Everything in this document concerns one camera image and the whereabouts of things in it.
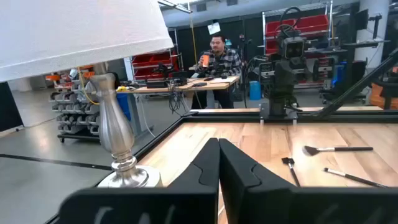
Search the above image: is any black partition panel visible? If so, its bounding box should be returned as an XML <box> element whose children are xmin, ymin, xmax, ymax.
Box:
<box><xmin>0</xmin><ymin>82</ymin><xmax>25</xmax><ymax>133</ymax></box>

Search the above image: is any grey parts-bin cart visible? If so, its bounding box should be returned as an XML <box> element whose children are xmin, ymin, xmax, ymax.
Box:
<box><xmin>45</xmin><ymin>64</ymin><xmax>102</xmax><ymax>144</ymax></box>

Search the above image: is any metal shelf with red bins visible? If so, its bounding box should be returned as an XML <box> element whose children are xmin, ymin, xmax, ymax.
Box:
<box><xmin>262</xmin><ymin>1</ymin><xmax>335</xmax><ymax>91</ymax></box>

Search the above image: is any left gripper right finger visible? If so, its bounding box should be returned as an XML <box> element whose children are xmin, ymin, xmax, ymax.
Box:
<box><xmin>219</xmin><ymin>138</ymin><xmax>398</xmax><ymax>224</ymax></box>

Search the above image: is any red storage bin rack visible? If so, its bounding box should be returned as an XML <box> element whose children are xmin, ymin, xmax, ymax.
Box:
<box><xmin>130</xmin><ymin>49</ymin><xmax>184</xmax><ymax>82</ymax></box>

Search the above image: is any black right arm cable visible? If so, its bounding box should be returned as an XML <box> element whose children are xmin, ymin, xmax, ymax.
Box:
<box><xmin>277</xmin><ymin>6</ymin><xmax>303</xmax><ymax>38</ymax></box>

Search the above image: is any blue barrel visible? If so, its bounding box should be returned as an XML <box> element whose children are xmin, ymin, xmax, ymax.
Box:
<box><xmin>249</xmin><ymin>80</ymin><xmax>262</xmax><ymax>101</ymax></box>

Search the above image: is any person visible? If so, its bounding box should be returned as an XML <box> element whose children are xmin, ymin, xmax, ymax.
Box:
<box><xmin>191</xmin><ymin>33</ymin><xmax>243</xmax><ymax>110</ymax></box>

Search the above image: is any white paper sign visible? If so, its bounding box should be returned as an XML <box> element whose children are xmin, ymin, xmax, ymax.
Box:
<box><xmin>207</xmin><ymin>22</ymin><xmax>221</xmax><ymax>35</ymax></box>

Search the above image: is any black desk equipment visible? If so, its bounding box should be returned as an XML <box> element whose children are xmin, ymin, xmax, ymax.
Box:
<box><xmin>146</xmin><ymin>63</ymin><xmax>189</xmax><ymax>90</ymax></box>

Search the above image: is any white shade silver table lamp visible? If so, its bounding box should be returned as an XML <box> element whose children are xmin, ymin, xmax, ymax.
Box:
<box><xmin>0</xmin><ymin>0</ymin><xmax>174</xmax><ymax>189</ymax></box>

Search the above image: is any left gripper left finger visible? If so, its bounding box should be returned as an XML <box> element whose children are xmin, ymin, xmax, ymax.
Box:
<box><xmin>57</xmin><ymin>138</ymin><xmax>220</xmax><ymax>224</ymax></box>

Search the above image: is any wooden desk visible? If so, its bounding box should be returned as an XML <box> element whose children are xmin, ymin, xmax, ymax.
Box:
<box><xmin>116</xmin><ymin>75</ymin><xmax>241</xmax><ymax>139</ymax></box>

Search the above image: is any square-head makeup brush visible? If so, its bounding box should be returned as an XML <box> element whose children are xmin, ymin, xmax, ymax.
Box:
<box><xmin>281</xmin><ymin>157</ymin><xmax>302</xmax><ymax>188</ymax></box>

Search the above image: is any ceiling light fixture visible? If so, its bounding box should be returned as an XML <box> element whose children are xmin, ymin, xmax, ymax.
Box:
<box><xmin>157</xmin><ymin>0</ymin><xmax>193</xmax><ymax>14</ymax></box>

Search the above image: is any yellow cable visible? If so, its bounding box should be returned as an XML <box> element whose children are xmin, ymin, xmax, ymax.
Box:
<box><xmin>77</xmin><ymin>67</ymin><xmax>100</xmax><ymax>105</ymax></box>
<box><xmin>187</xmin><ymin>0</ymin><xmax>198</xmax><ymax>65</ymax></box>

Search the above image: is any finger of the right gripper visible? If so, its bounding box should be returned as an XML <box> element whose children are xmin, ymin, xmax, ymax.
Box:
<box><xmin>284</xmin><ymin>62</ymin><xmax>295</xmax><ymax>94</ymax></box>
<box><xmin>275</xmin><ymin>62</ymin><xmax>285</xmax><ymax>94</ymax></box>

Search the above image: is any blue bin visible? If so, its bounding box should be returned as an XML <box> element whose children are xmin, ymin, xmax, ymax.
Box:
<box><xmin>116</xmin><ymin>93</ymin><xmax>132</xmax><ymax>122</ymax></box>

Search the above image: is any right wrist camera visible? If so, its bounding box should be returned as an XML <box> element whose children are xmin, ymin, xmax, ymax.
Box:
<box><xmin>280</xmin><ymin>35</ymin><xmax>307</xmax><ymax>60</ymax></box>

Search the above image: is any fan makeup brush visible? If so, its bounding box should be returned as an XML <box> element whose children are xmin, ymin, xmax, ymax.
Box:
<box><xmin>302</xmin><ymin>145</ymin><xmax>374</xmax><ymax>157</ymax></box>

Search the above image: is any thin black makeup brush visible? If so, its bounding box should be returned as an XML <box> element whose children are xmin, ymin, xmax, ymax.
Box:
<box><xmin>323</xmin><ymin>167</ymin><xmax>389</xmax><ymax>189</ymax></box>

